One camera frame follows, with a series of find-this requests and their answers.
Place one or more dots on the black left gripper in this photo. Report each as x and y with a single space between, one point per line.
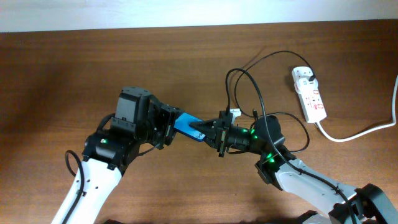
167 114

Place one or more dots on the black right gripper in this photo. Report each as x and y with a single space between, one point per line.
221 134

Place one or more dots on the blue Samsung Galaxy phone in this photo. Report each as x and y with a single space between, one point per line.
182 125

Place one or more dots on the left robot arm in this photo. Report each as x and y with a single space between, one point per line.
140 118

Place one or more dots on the white USB charger adapter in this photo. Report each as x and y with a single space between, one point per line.
303 85

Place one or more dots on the white power strip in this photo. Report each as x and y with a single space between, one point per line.
311 103

